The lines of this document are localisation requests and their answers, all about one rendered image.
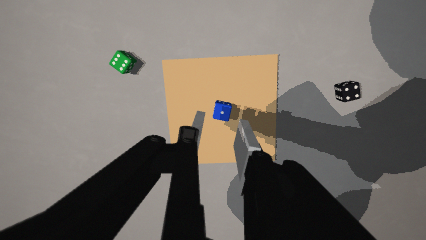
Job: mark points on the black die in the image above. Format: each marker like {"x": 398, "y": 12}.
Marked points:
{"x": 347, "y": 91}

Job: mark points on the green die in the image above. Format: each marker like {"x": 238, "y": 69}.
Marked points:
{"x": 122, "y": 61}

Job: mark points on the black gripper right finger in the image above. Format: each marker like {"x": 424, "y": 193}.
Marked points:
{"x": 272, "y": 208}

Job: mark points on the blue die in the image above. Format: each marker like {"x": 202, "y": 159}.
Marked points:
{"x": 222, "y": 110}

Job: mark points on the tan flat mat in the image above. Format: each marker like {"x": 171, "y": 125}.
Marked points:
{"x": 249, "y": 83}

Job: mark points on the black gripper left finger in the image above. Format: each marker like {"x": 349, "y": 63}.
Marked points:
{"x": 99, "y": 207}

